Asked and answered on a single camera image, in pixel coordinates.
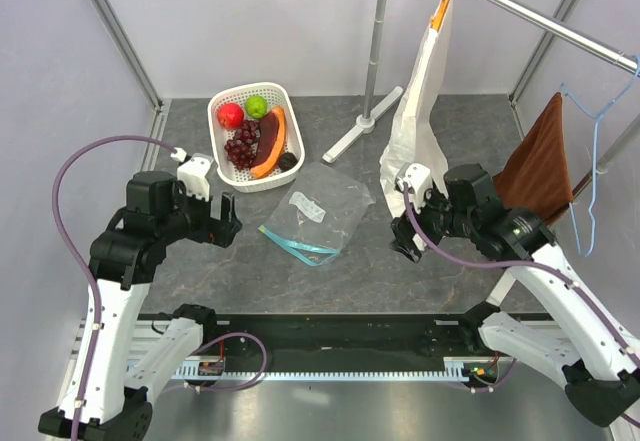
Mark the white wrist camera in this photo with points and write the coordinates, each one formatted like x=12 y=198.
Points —
x=194 y=175
x=415 y=177

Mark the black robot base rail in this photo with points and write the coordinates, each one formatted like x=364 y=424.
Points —
x=343 y=343

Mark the light blue wire hanger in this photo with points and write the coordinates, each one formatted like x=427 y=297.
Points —
x=594 y=170

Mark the orange papaya slice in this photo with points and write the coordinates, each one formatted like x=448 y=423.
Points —
x=271 y=143

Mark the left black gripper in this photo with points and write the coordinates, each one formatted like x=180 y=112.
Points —
x=219 y=231

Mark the clear zip top bag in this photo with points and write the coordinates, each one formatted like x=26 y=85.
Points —
x=317 y=217

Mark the red apple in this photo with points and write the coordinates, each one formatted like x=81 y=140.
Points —
x=230 y=116

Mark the brown towel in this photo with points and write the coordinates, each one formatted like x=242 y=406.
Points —
x=536 y=175

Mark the white perforated plastic basket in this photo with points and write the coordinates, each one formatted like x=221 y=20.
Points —
x=242 y=180

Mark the red grape bunch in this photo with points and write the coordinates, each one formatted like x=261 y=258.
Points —
x=240 y=148

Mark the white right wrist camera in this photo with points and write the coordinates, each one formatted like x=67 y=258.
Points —
x=415 y=177

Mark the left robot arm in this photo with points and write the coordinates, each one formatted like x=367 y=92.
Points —
x=106 y=400

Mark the orange clothes hanger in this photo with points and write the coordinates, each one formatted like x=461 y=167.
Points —
x=437 y=19

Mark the white cloth bag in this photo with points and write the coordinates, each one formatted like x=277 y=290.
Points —
x=412 y=139

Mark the slotted cable duct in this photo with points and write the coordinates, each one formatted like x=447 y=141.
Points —
x=193 y=370

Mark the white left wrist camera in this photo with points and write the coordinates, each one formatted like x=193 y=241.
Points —
x=194 y=175

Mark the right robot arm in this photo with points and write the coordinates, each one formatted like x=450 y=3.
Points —
x=597 y=366

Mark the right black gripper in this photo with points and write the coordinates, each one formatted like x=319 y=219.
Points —
x=403 y=240

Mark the dark brown round fruit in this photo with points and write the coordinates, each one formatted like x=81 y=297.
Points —
x=287 y=161

